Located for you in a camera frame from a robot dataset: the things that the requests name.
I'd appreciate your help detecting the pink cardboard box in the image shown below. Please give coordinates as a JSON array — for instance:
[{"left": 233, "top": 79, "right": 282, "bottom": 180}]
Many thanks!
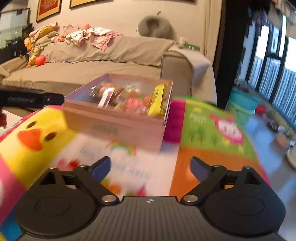
[{"left": 62, "top": 73, "right": 173, "bottom": 152}]

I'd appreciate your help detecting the red framed picture left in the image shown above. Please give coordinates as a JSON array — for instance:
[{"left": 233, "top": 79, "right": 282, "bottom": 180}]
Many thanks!
[{"left": 36, "top": 0, "right": 62, "bottom": 22}]

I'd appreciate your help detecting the colourful cartoon play mat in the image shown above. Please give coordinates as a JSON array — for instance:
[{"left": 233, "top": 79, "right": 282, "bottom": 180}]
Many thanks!
[{"left": 1, "top": 99, "right": 285, "bottom": 240}]

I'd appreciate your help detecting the yellow snack packet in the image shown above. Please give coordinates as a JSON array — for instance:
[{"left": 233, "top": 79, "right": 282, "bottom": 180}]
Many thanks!
[{"left": 147, "top": 84, "right": 166, "bottom": 116}]

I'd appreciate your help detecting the beige covered sofa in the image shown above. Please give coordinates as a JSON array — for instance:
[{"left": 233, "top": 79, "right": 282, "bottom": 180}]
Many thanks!
[{"left": 1, "top": 36, "right": 217, "bottom": 104}]

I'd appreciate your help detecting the red framed picture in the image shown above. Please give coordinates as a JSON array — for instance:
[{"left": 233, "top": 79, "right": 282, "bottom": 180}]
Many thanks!
[
  {"left": 69, "top": 0, "right": 114, "bottom": 9},
  {"left": 36, "top": 0, "right": 62, "bottom": 22}
]

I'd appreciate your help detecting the glass fish tank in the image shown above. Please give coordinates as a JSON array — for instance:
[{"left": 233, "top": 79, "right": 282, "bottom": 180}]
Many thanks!
[{"left": 1, "top": 8, "right": 33, "bottom": 64}]

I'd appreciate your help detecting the teal plastic bucket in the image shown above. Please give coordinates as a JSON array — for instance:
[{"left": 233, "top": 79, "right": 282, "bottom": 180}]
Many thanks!
[{"left": 225, "top": 87, "right": 260, "bottom": 126}]

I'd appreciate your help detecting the red framed picture right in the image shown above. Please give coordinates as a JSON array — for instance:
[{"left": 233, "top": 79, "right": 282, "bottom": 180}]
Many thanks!
[{"left": 69, "top": 0, "right": 114, "bottom": 9}]

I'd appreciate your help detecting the pink white clothes pile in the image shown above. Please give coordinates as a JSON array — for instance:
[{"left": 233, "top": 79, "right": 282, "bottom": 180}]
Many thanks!
[{"left": 51, "top": 25, "right": 123, "bottom": 51}]

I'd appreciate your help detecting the orange ball toy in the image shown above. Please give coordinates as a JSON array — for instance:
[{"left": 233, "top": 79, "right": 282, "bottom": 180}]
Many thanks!
[{"left": 35, "top": 55, "right": 46, "bottom": 66}]

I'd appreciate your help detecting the white wall socket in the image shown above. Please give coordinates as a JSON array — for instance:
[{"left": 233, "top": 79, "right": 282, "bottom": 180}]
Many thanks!
[{"left": 179, "top": 37, "right": 188, "bottom": 45}]

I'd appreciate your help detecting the green tag on sofa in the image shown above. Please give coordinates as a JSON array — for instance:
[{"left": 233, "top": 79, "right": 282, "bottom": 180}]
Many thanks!
[{"left": 183, "top": 44, "right": 200, "bottom": 52}]

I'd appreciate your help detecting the yellow plush toy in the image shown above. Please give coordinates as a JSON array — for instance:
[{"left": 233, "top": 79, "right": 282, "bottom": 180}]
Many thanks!
[{"left": 23, "top": 22, "right": 60, "bottom": 68}]

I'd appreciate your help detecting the grey neck pillow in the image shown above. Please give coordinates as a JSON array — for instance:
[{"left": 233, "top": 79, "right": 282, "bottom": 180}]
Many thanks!
[{"left": 137, "top": 15, "right": 175, "bottom": 40}]

